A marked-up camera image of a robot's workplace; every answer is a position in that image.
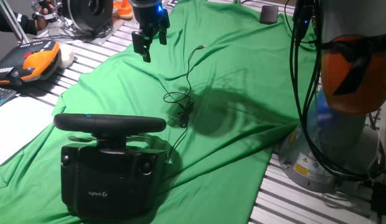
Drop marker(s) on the black steering wheel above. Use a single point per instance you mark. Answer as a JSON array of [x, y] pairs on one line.
[[109, 124]]

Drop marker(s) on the black sleeved forearm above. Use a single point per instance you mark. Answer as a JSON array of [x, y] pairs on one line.
[[9, 23]]

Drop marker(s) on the orange plastic item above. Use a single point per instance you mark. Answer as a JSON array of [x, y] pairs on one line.
[[123, 10]]

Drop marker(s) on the orange black teach pendant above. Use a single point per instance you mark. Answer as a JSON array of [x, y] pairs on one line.
[[31, 62]]

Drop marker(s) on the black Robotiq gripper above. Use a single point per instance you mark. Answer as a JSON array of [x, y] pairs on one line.
[[147, 14]]

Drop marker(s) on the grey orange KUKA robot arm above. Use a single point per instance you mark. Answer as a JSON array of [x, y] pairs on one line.
[[336, 140]]

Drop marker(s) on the small black flat box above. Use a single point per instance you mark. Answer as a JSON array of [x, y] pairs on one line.
[[269, 14]]

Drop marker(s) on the black Logitech wheel base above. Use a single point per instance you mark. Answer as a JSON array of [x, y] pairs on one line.
[[112, 180]]

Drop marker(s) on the white rounded object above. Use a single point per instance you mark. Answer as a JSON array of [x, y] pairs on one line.
[[67, 56]]

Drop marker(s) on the black filament spool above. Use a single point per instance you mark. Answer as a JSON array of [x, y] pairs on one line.
[[87, 14]]

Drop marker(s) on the aluminium frame beam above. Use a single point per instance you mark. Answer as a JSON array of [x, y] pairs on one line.
[[11, 20]]

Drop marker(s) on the grey black handheld device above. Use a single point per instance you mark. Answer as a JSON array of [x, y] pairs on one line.
[[43, 5]]

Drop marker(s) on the green cloth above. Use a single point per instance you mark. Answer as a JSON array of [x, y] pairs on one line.
[[230, 77]]

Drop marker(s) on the black connector block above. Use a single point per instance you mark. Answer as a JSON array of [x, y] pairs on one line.
[[381, 199]]

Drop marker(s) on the person's hand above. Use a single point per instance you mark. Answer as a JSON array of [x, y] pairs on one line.
[[43, 17]]

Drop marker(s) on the white paper sheet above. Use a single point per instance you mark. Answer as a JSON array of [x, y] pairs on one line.
[[15, 130]]

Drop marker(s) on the black keyboard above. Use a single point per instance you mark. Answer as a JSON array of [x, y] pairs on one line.
[[1, 96]]

